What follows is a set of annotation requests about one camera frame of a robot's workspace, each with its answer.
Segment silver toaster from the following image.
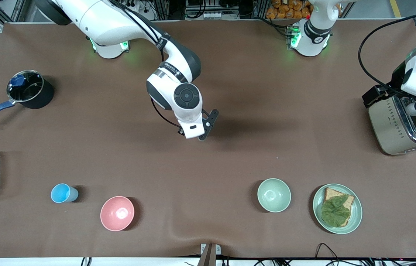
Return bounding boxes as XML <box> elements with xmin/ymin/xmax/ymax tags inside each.
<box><xmin>368</xmin><ymin>92</ymin><xmax>416</xmax><ymax>156</ymax></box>

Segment green bowl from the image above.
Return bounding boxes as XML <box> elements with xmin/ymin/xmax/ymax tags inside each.
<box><xmin>257</xmin><ymin>178</ymin><xmax>292</xmax><ymax>213</ymax></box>

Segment pink bowl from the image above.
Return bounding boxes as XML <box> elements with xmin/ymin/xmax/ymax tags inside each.
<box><xmin>100</xmin><ymin>196</ymin><xmax>135</xmax><ymax>232</ymax></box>

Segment brown bread slice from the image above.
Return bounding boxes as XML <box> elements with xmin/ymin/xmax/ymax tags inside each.
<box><xmin>322</xmin><ymin>187</ymin><xmax>355</xmax><ymax>227</ymax></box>

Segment green plate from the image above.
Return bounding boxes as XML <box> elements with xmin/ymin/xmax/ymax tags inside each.
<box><xmin>312</xmin><ymin>184</ymin><xmax>363</xmax><ymax>235</ymax></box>

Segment green lettuce leaf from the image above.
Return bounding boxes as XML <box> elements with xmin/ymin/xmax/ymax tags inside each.
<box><xmin>321</xmin><ymin>195</ymin><xmax>351</xmax><ymax>226</ymax></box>

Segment bag of bread rolls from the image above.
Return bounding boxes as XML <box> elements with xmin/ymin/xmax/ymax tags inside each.
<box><xmin>266</xmin><ymin>0</ymin><xmax>312</xmax><ymax>20</ymax></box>

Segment blue plastic cup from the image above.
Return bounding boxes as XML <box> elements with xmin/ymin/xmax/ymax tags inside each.
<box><xmin>51</xmin><ymin>183</ymin><xmax>79</xmax><ymax>204</ymax></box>

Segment glass lid with blue knob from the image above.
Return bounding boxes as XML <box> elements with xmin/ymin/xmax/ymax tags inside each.
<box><xmin>6</xmin><ymin>70</ymin><xmax>44</xmax><ymax>103</ymax></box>

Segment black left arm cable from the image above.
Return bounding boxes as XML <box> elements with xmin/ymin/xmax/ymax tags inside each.
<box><xmin>358</xmin><ymin>13</ymin><xmax>416</xmax><ymax>93</ymax></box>

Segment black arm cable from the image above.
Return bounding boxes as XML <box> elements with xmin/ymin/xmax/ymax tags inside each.
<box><xmin>110</xmin><ymin>0</ymin><xmax>184</xmax><ymax>130</ymax></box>
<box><xmin>358</xmin><ymin>13</ymin><xmax>416</xmax><ymax>93</ymax></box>

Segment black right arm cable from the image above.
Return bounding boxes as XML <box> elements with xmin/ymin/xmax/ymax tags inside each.
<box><xmin>110</xmin><ymin>0</ymin><xmax>184</xmax><ymax>130</ymax></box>

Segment dark saucepan with blue handle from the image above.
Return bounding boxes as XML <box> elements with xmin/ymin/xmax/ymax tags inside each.
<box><xmin>0</xmin><ymin>70</ymin><xmax>55</xmax><ymax>127</ymax></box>

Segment black looped cable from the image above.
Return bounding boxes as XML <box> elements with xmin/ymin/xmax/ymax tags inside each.
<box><xmin>315</xmin><ymin>243</ymin><xmax>343</xmax><ymax>262</ymax></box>

